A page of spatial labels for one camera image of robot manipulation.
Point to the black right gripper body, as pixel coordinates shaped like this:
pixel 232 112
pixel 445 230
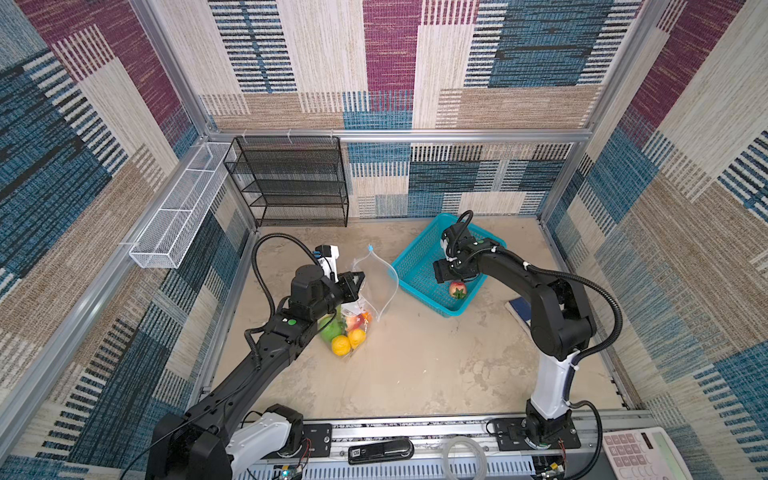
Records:
pixel 449 269

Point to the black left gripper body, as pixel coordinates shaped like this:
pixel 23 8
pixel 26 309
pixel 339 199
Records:
pixel 343 291

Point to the red yellow toy apple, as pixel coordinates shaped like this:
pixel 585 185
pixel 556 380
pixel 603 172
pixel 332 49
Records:
pixel 458 290

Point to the light green toy pear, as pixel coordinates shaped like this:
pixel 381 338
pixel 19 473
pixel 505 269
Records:
pixel 330 327

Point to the clear zip top bag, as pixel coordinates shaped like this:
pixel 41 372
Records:
pixel 379 289

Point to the teal plastic basket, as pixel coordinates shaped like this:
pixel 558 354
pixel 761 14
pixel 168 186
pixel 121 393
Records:
pixel 414 267

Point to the yellow toy lemon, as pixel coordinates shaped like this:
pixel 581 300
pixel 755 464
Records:
pixel 356 337

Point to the yellow toy pear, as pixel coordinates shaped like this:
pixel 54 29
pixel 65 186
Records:
pixel 341 345

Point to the red toy strawberry fruit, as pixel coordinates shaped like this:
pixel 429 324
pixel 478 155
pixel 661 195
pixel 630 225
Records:
pixel 350 322

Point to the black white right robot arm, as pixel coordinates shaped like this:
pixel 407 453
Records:
pixel 561 324

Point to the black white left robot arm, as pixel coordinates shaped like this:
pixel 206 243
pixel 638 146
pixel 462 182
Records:
pixel 207 441

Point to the blue booklet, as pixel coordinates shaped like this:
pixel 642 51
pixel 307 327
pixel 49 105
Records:
pixel 521 311

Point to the black remote device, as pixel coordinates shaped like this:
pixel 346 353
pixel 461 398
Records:
pixel 397 449

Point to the clear tube coil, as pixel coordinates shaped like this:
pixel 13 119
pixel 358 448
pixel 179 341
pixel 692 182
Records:
pixel 463 458

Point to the white calculator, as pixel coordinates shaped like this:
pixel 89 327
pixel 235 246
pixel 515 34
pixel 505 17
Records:
pixel 644 454

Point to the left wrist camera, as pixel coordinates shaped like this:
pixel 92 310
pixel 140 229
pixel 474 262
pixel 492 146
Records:
pixel 327 256

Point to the black wire mesh shelf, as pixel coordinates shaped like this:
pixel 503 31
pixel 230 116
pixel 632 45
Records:
pixel 290 181

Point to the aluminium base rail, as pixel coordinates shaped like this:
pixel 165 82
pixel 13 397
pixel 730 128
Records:
pixel 500 435

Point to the white wire mesh tray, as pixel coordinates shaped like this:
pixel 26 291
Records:
pixel 166 239

